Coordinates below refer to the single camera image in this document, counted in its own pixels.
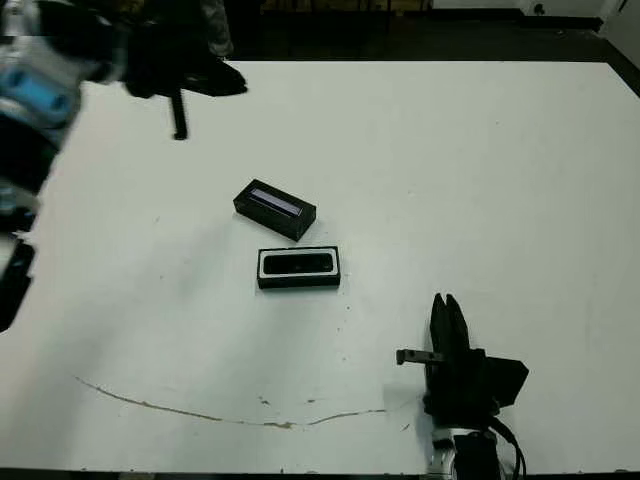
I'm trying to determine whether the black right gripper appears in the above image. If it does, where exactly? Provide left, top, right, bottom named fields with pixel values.
left=395, top=293, right=502, bottom=427

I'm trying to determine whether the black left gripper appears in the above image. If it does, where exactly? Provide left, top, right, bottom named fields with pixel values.
left=122, top=22, right=249, bottom=142

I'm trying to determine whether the black box lid with strip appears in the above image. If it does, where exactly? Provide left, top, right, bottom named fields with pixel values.
left=232, top=178, right=320, bottom=244

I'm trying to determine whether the black box base white liner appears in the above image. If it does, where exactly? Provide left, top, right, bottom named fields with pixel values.
left=256, top=245, right=345, bottom=292

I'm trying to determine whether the person in grey trousers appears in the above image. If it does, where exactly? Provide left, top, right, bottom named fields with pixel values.
left=197, top=0, right=236, bottom=60

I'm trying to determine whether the white cabinet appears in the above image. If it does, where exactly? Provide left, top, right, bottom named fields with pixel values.
left=597, top=0, right=640, bottom=99

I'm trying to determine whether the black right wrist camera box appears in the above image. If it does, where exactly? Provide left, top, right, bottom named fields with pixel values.
left=483, top=355, right=531, bottom=410

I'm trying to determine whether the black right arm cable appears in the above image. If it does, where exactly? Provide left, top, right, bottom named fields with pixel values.
left=487, top=415, right=527, bottom=480

